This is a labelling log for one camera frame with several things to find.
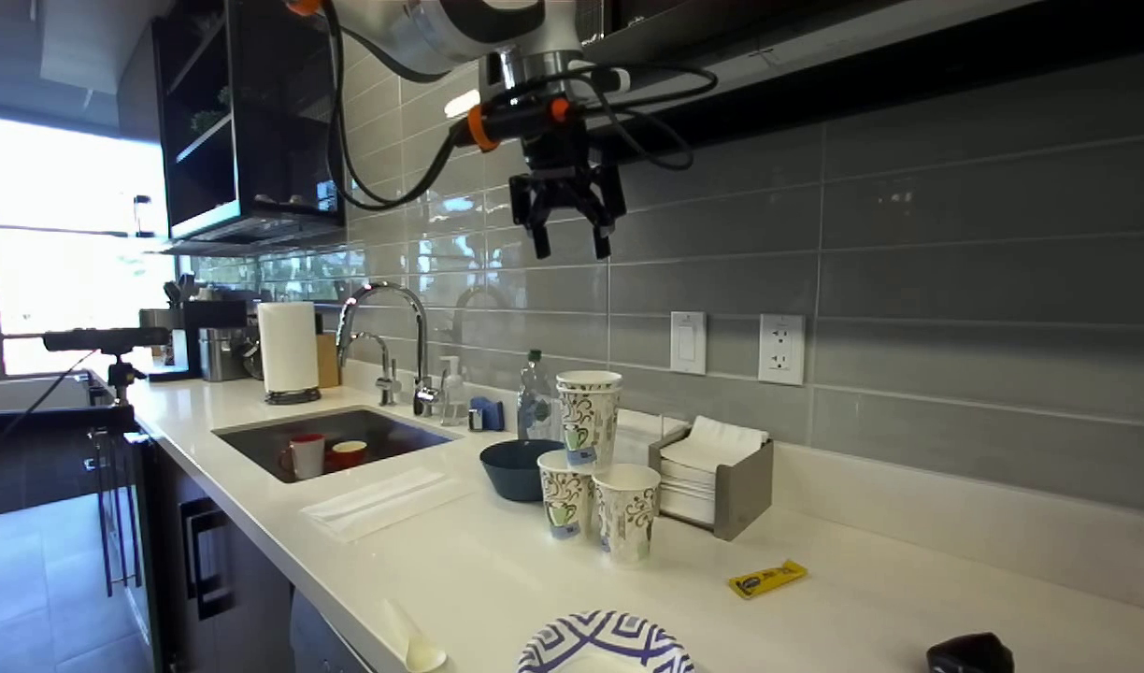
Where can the white paper towel roll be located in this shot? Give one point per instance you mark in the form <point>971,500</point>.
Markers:
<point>291,351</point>

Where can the black orange wrist camera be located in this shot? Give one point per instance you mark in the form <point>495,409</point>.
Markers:
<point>518,118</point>

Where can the black coffee machine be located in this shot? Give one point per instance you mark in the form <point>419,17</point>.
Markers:
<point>219,351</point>

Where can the white wall outlet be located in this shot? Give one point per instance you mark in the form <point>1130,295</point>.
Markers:
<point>785,351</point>
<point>687,342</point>

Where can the black open shelf cabinet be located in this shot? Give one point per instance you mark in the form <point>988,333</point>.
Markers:
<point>260,190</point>

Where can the chrome gooseneck faucet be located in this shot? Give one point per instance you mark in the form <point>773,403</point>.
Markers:
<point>419,362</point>

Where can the bright window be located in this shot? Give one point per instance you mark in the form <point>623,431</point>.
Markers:
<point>51,249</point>

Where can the dark blue bowl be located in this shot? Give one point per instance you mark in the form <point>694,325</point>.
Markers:
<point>512,473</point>

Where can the yellow packet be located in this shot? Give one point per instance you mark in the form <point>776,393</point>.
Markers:
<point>768,579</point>

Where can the black cart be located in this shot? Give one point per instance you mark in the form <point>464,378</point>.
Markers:
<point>36,460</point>

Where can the clear dish soap bottle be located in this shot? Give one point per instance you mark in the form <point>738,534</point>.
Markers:
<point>538,399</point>

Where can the blue patterned paper plate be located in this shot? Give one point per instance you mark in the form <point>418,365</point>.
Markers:
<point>604,646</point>

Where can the dark undermount sink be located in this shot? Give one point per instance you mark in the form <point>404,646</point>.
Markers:
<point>391,431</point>

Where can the black binder clip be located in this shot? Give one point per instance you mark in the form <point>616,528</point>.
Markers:
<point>971,656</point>

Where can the orange red dish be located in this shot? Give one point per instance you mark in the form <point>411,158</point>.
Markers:
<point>350,455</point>

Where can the dark cabinet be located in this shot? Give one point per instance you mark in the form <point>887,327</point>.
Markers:
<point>249,585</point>
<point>912,63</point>

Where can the black camera on tripod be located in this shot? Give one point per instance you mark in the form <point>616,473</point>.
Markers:
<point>99,338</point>

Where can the patterned paper cup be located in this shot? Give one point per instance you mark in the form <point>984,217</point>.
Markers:
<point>588,431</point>
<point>565,497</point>
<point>631,513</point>
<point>588,374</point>

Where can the dark lower cabinet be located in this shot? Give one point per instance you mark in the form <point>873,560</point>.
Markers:
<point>249,585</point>

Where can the white napkin stack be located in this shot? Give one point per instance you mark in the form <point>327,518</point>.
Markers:
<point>697,470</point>

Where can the blue sponge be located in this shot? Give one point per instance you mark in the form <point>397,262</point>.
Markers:
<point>488,417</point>

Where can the under-cabinet light bar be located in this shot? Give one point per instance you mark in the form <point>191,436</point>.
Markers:
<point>785,43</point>

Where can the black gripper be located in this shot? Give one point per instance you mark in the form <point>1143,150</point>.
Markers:
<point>559,173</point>

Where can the red and white cup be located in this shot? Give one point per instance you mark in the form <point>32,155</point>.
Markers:
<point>309,458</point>

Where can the dark upper cabinet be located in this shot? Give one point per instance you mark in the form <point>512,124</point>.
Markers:
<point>912,63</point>

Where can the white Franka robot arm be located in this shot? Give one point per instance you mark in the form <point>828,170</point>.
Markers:
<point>426,33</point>

